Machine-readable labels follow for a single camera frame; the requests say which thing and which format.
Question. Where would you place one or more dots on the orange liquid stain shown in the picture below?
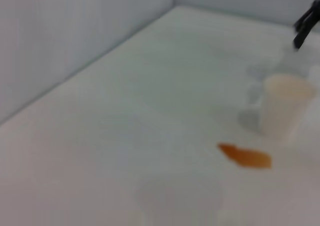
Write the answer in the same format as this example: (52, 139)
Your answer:
(247, 157)

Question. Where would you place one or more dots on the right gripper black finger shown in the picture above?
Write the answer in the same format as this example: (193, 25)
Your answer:
(303, 31)

